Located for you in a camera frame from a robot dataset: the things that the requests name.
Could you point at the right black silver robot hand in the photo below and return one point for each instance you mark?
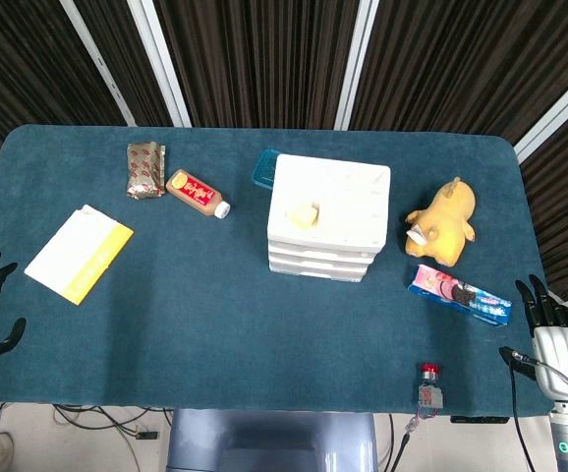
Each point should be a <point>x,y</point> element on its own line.
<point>559,354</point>

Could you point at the clear plastic drawer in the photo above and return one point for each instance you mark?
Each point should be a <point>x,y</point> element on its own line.
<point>313,247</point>

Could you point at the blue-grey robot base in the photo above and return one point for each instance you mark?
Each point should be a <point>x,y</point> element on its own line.
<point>264,442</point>

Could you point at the white plastic drawer cabinet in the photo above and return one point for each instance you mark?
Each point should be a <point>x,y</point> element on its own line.
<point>343,196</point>

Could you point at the black table edge bar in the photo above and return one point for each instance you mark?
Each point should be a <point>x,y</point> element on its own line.
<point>478,419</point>

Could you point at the blue pink cookie box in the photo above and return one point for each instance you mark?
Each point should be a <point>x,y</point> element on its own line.
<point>456,292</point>

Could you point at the white yellow flat box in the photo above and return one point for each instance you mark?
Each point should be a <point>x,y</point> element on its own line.
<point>73,253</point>

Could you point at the red emergency stop button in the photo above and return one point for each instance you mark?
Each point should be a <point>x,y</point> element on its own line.
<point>430,393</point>

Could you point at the yellow plush toy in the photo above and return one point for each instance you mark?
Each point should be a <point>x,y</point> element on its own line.
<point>443,223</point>

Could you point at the small black yellow connector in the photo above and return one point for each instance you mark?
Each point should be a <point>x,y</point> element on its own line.
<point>147,435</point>

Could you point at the gold foil snack packet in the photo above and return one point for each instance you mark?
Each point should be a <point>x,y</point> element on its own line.
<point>144,169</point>

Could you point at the teal table cloth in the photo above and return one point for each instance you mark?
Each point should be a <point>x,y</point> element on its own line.
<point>215,319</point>

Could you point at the brown drink bottle red label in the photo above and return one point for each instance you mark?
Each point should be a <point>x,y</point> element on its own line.
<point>193,192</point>

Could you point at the yellow sticky note pad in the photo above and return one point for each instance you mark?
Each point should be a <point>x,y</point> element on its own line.
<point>302,215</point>

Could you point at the teal plastic box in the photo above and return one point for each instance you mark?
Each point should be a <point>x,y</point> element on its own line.
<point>264,169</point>

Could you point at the dark pleated curtain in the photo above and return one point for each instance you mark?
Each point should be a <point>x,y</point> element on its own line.
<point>264,59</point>

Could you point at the white frame post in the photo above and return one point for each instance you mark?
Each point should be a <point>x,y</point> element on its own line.
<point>98,61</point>
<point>161,64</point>
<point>559,110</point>
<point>357,64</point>

